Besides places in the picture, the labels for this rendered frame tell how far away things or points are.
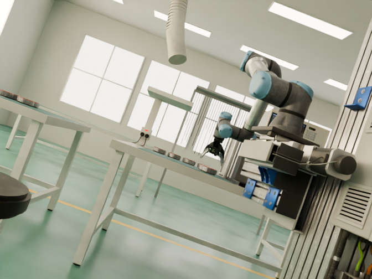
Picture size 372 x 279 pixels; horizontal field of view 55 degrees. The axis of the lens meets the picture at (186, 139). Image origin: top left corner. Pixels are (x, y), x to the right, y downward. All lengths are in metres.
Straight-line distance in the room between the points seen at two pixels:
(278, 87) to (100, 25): 8.03
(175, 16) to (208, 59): 5.74
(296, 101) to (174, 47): 1.79
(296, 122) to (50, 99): 8.06
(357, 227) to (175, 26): 2.51
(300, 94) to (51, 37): 8.35
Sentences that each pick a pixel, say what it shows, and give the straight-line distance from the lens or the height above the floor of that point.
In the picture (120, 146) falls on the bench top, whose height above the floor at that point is 0.72.
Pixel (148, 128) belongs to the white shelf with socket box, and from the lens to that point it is 2.95.
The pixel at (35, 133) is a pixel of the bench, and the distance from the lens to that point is 2.12.
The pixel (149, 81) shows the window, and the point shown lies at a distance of 8.87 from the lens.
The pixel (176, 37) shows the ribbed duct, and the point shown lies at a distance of 3.24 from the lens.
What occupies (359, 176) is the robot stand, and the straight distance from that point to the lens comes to 1.26.
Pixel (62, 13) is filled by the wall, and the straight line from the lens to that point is 9.65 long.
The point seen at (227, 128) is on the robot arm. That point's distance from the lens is 2.00.
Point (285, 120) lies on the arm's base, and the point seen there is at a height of 1.09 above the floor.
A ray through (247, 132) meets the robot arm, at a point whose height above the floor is 1.05.
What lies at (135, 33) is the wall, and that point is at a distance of 9.19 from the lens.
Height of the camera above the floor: 0.80
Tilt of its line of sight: 3 degrees up
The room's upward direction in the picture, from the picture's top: 21 degrees clockwise
